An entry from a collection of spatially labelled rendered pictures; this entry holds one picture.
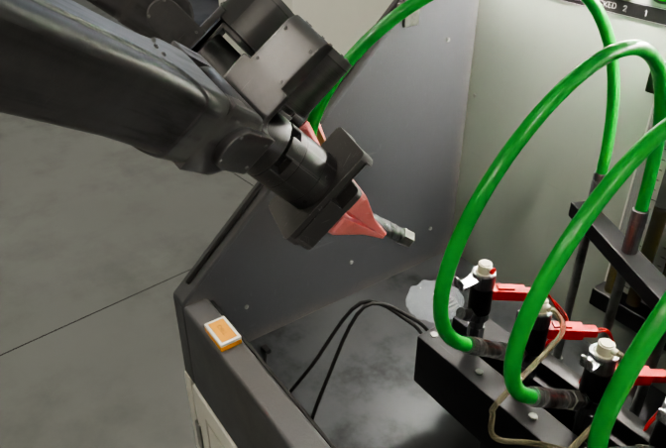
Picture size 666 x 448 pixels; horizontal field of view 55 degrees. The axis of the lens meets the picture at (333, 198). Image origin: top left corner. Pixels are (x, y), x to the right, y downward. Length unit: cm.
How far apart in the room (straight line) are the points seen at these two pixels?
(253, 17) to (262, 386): 43
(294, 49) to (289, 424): 45
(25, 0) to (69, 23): 2
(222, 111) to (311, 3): 313
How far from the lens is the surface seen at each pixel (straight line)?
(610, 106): 83
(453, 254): 55
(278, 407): 79
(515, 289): 79
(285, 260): 99
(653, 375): 73
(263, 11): 69
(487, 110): 109
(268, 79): 49
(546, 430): 76
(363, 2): 368
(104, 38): 33
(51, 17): 30
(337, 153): 57
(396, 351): 103
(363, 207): 56
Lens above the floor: 154
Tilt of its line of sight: 31 degrees down
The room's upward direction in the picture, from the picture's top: straight up
